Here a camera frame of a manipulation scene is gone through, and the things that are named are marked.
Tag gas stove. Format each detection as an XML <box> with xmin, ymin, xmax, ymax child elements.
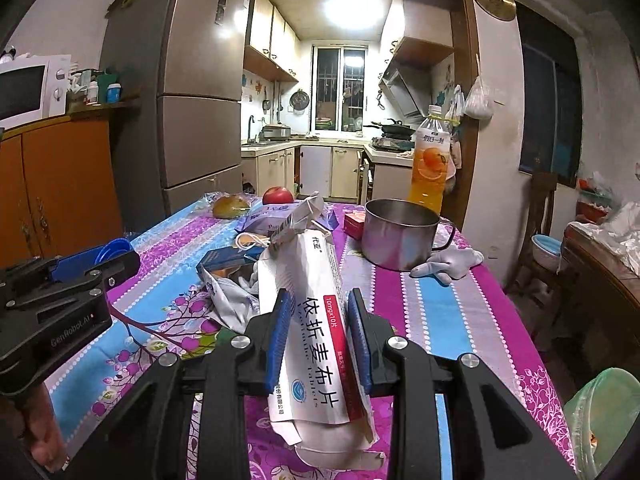
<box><xmin>371</xmin><ymin>137</ymin><xmax>415</xmax><ymax>153</ymax></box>

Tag white hanging plastic bag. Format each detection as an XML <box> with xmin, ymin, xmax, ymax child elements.
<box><xmin>464</xmin><ymin>76</ymin><xmax>495</xmax><ymax>121</ymax></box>

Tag silver refrigerator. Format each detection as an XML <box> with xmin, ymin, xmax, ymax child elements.
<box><xmin>99</xmin><ymin>0</ymin><xmax>251</xmax><ymax>233</ymax></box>

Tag yellow mango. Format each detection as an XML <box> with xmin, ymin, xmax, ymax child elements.
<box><xmin>212</xmin><ymin>195</ymin><xmax>251</xmax><ymax>219</ymax></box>

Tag dark wooden chair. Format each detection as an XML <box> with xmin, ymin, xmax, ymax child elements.
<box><xmin>505</xmin><ymin>172</ymin><xmax>566</xmax><ymax>301</ymax></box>

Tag crumpled white wrapper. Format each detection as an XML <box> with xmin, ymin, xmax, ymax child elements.
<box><xmin>202</xmin><ymin>260</ymin><xmax>266</xmax><ymax>333</ymax></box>

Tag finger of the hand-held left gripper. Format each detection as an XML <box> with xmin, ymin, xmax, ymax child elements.
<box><xmin>5</xmin><ymin>249</ymin><xmax>142</xmax><ymax>317</ymax></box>
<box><xmin>0</xmin><ymin>256</ymin><xmax>106</xmax><ymax>293</ymax></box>

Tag blue bowl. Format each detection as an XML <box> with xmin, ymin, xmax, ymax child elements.
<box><xmin>95</xmin><ymin>239</ymin><xmax>135</xmax><ymax>266</ymax></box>

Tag steel pot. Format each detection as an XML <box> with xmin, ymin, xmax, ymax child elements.
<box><xmin>361</xmin><ymin>199</ymin><xmax>457</xmax><ymax>272</ymax></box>

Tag red plastic basket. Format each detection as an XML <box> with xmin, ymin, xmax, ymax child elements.
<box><xmin>576</xmin><ymin>200</ymin><xmax>612</xmax><ymax>223</ymax></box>

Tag ceiling light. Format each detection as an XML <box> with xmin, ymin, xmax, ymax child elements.
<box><xmin>322</xmin><ymin>0</ymin><xmax>393</xmax><ymax>31</ymax></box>

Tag cream lower kitchen cabinets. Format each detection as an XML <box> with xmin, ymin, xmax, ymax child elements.
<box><xmin>241</xmin><ymin>142</ymin><xmax>368</xmax><ymax>201</ymax></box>

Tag white satin cloth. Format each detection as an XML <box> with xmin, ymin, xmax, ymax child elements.
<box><xmin>570</xmin><ymin>202</ymin><xmax>640</xmax><ymax>276</ymax></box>

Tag white microwave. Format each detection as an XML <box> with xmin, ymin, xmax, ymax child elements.
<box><xmin>0</xmin><ymin>56</ymin><xmax>71</xmax><ymax>131</ymax></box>

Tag red apple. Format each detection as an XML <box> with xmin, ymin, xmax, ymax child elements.
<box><xmin>262</xmin><ymin>186</ymin><xmax>295</xmax><ymax>206</ymax></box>

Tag brown wooden table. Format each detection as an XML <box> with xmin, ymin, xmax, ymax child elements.
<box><xmin>560</xmin><ymin>225</ymin><xmax>640</xmax><ymax>396</ymax></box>

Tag kitchen window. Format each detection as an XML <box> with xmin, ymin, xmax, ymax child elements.
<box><xmin>312</xmin><ymin>45</ymin><xmax>370</xmax><ymax>133</ymax></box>

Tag red box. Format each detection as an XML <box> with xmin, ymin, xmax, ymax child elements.
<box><xmin>342</xmin><ymin>211</ymin><xmax>371</xmax><ymax>241</ymax></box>

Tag blue box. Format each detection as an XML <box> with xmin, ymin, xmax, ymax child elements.
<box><xmin>196</xmin><ymin>247</ymin><xmax>263</xmax><ymax>273</ymax></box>

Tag black wok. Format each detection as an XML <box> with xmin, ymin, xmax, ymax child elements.
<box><xmin>362</xmin><ymin>119</ymin><xmax>416</xmax><ymax>138</ymax></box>

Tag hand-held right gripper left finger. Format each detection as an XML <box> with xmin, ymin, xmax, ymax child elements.
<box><xmin>70</xmin><ymin>287</ymin><xmax>296</xmax><ymax>480</ymax></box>

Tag person's left hand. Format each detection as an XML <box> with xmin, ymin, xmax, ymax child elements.
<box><xmin>22</xmin><ymin>385</ymin><xmax>68</xmax><ymax>473</ymax></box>

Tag white medicine box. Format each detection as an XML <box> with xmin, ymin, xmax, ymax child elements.
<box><xmin>256</xmin><ymin>230</ymin><xmax>383</xmax><ymax>467</ymax></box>

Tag orange wooden cabinet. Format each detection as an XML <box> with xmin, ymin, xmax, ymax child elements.
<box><xmin>0</xmin><ymin>105</ymin><xmax>126</xmax><ymax>268</ymax></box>

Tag green trash bin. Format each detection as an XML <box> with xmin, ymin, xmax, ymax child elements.
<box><xmin>564</xmin><ymin>367</ymin><xmax>640</xmax><ymax>480</ymax></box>

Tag blue basin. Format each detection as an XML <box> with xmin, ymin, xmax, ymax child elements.
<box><xmin>531</xmin><ymin>234</ymin><xmax>563</xmax><ymax>271</ymax></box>

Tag grey folded carton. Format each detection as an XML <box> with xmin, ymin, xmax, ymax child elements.
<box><xmin>267</xmin><ymin>191</ymin><xmax>328</xmax><ymax>246</ymax></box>

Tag white knit glove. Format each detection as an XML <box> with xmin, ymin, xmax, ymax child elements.
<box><xmin>410</xmin><ymin>247</ymin><xmax>485</xmax><ymax>286</ymax></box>

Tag dark window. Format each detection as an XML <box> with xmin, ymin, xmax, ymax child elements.
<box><xmin>515</xmin><ymin>2</ymin><xmax>583</xmax><ymax>188</ymax></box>

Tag range hood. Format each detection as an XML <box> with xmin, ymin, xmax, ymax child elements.
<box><xmin>378</xmin><ymin>67</ymin><xmax>426</xmax><ymax>123</ymax></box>

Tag cream upper kitchen cabinets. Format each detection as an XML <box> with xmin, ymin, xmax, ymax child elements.
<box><xmin>243</xmin><ymin>0</ymin><xmax>301</xmax><ymax>83</ymax></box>

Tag cream kitchen cabinets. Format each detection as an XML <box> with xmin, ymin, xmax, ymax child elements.
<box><xmin>243</xmin><ymin>0</ymin><xmax>301</xmax><ymax>83</ymax></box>
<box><xmin>241</xmin><ymin>142</ymin><xmax>368</xmax><ymax>201</ymax></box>

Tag orange juice bottle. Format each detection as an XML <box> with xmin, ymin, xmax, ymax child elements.
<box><xmin>407</xmin><ymin>105</ymin><xmax>453</xmax><ymax>216</ymax></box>

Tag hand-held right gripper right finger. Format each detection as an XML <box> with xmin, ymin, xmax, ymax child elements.
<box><xmin>347</xmin><ymin>287</ymin><xmax>581</xmax><ymax>480</ymax></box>

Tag purple packet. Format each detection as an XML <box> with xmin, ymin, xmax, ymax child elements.
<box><xmin>235</xmin><ymin>203</ymin><xmax>341</xmax><ymax>236</ymax></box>

